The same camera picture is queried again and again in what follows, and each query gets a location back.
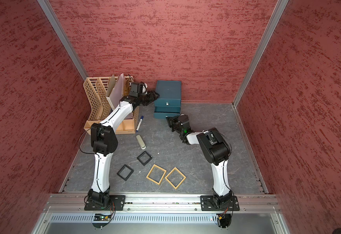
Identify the blue capped white marker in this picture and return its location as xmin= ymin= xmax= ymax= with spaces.
xmin=136 ymin=116 xmax=144 ymax=132

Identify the aluminium corner post left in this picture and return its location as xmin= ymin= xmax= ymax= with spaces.
xmin=37 ymin=0 xmax=88 ymax=81

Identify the aluminium corner post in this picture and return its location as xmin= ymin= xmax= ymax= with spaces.
xmin=37 ymin=0 xmax=88 ymax=81
xmin=232 ymin=0 xmax=290 ymax=107

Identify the beige stapler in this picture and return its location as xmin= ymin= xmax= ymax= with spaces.
xmin=136 ymin=135 xmax=146 ymax=150

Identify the teal drawer cabinet yellow trim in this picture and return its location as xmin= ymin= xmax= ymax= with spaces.
xmin=154 ymin=81 xmax=181 ymax=119

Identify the aluminium front rail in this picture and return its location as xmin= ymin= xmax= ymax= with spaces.
xmin=43 ymin=192 xmax=283 ymax=214

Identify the large wooden frame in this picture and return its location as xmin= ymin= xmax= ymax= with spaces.
xmin=146 ymin=164 xmax=167 ymax=185
xmin=165 ymin=167 xmax=186 ymax=190

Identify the beige lattice file organizer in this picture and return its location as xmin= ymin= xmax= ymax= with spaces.
xmin=83 ymin=74 xmax=139 ymax=135

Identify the pink paper folder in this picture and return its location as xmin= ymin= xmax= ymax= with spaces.
xmin=106 ymin=73 xmax=131 ymax=110

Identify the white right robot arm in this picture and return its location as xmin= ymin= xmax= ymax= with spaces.
xmin=166 ymin=114 xmax=234 ymax=207

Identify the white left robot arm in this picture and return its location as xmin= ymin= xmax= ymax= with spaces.
xmin=88 ymin=91 xmax=160 ymax=207

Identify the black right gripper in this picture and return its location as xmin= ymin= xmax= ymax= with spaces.
xmin=166 ymin=115 xmax=184 ymax=134

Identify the large wooden frame left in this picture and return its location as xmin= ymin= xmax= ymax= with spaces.
xmin=146 ymin=164 xmax=167 ymax=185

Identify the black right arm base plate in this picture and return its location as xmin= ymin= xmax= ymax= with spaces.
xmin=200 ymin=196 xmax=240 ymax=212

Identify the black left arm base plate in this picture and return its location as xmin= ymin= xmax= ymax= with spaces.
xmin=84 ymin=195 xmax=126 ymax=211

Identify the large wooden frame right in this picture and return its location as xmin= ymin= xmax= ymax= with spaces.
xmin=165 ymin=167 xmax=186 ymax=190

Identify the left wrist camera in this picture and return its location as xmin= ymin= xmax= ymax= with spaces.
xmin=129 ymin=82 xmax=147 ymax=98

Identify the black square box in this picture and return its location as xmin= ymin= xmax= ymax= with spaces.
xmin=117 ymin=164 xmax=134 ymax=181
xmin=137 ymin=151 xmax=153 ymax=166

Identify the aluminium corner post right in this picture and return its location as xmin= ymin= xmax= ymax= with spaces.
xmin=232 ymin=0 xmax=290 ymax=107

